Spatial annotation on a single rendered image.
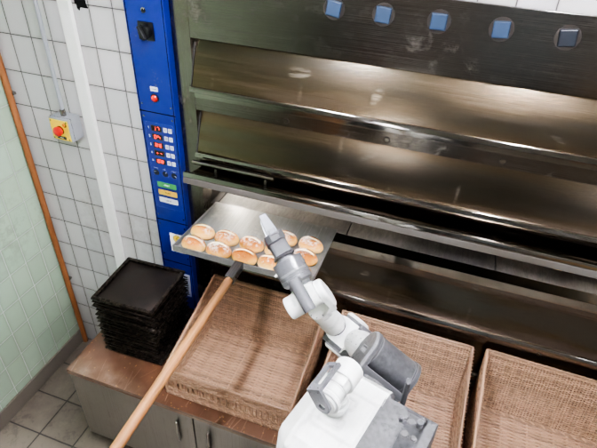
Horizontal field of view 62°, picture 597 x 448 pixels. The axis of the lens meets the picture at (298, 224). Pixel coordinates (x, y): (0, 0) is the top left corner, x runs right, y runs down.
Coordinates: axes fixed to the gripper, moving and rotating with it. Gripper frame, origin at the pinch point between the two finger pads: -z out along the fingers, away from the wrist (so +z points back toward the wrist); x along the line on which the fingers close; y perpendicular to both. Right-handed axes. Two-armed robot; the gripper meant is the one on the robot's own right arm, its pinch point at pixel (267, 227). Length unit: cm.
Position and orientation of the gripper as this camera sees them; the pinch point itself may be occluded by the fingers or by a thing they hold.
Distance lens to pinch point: 140.7
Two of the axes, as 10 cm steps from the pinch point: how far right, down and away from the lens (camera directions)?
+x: 0.4, -1.9, -9.8
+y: -8.7, 4.8, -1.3
